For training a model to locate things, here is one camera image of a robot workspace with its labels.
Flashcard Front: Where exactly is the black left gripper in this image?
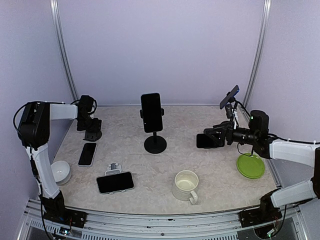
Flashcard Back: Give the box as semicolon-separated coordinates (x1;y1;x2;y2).
77;115;102;132

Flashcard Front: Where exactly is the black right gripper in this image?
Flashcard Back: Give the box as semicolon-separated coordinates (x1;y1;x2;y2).
205;121;258;146

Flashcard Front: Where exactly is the phone with purple edge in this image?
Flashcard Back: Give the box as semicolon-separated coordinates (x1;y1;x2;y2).
196;133;219;149

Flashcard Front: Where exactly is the black round-base phone stand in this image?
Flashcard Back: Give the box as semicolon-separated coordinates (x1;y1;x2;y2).
139;108;167;154

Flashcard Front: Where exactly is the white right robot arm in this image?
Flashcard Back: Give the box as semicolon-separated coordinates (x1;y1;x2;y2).
203;110;320;222

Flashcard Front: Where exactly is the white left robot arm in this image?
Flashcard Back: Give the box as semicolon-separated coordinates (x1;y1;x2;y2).
14;95;102;223

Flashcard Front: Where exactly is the small dark folding stand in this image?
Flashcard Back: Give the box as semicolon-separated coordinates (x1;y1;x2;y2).
84;131;102;142

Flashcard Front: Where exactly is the silver folding phone stand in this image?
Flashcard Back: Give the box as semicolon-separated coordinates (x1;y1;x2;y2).
104;163;127;195

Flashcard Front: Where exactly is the green plate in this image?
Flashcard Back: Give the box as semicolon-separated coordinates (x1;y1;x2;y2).
236;153;266;179

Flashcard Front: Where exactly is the white ceramic bowl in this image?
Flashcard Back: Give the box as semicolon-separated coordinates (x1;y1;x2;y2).
51;160;72;186

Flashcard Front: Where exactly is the white ribbed mug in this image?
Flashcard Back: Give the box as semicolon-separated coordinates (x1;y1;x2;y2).
171;170;199;205

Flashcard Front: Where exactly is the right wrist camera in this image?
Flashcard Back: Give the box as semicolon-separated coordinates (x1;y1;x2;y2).
224;104;233;119

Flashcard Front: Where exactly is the blue-edged phone on mount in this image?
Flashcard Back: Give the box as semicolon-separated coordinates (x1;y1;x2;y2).
219;85;240;109

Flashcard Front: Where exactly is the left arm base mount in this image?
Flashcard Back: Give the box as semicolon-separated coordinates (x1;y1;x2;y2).
43;208;87;229

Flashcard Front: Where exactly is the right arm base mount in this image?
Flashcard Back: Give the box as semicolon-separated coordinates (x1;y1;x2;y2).
238;208;282;228

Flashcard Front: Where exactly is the front aluminium rail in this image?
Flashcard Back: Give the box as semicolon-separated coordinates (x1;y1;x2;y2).
14;199;311;240

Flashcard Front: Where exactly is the left aluminium frame post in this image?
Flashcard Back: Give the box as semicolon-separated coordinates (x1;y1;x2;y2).
49;0;79;101

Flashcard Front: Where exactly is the aluminium frame post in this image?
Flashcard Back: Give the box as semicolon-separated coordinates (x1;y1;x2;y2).
243;0;272;108
49;0;79;101

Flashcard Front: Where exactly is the right aluminium frame post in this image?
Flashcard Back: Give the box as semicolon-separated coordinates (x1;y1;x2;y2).
243;0;272;108

